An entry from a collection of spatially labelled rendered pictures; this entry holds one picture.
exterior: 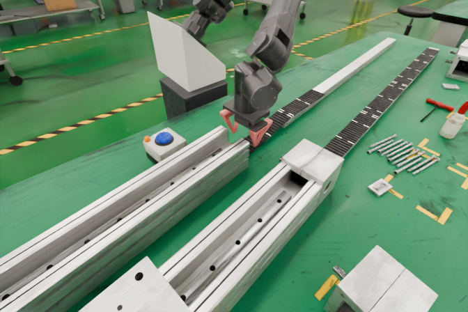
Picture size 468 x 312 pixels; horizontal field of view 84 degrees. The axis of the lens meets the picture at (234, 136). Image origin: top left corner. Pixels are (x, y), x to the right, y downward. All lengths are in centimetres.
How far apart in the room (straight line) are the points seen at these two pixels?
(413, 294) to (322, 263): 15
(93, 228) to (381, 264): 48
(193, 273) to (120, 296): 13
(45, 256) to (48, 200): 20
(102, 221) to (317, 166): 43
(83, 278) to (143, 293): 16
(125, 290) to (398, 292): 36
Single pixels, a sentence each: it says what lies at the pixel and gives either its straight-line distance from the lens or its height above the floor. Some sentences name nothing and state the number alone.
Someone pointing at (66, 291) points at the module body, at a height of 83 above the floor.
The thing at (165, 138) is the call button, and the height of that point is 85.
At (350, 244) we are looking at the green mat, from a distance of 60.
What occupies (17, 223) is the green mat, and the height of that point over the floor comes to 78.
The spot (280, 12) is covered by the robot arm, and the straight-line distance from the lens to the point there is 61.
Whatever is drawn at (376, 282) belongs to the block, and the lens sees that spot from 47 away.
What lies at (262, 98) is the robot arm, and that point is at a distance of 52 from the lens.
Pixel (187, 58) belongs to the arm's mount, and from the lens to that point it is 94.
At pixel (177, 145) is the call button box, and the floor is 84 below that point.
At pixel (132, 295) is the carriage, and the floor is 90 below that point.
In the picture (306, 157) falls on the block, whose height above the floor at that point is 87.
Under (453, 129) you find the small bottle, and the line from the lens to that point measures 96.
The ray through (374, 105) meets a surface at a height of 81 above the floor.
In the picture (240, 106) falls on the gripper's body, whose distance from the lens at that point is 61.
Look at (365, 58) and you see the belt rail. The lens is 132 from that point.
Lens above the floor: 127
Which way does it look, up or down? 39 degrees down
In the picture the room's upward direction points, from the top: straight up
